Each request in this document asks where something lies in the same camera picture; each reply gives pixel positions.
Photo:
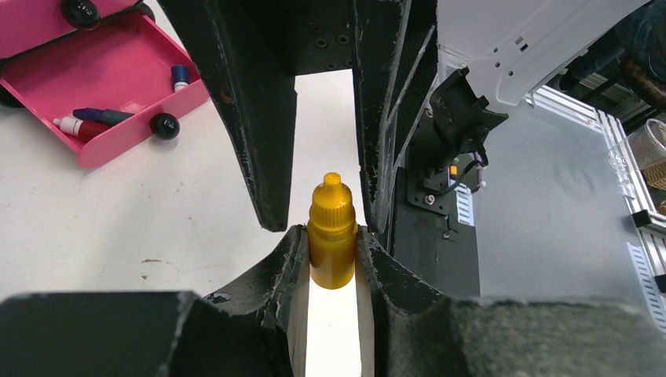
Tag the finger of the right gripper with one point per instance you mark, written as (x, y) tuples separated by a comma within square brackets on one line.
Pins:
[(254, 97), (394, 55)]

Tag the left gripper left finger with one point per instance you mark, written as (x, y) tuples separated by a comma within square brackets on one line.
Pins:
[(264, 313)]

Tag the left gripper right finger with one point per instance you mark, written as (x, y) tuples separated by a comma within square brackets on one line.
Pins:
[(404, 323)]

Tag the blue cap white marker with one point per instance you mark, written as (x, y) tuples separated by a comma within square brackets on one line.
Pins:
[(180, 77)]

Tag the yellow highlighter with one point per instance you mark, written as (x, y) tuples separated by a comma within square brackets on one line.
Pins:
[(332, 233)]

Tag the black pink drawer unit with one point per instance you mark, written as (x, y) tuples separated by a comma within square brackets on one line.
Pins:
[(57, 56)]

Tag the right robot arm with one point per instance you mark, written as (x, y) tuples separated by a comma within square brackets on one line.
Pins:
[(490, 54)]

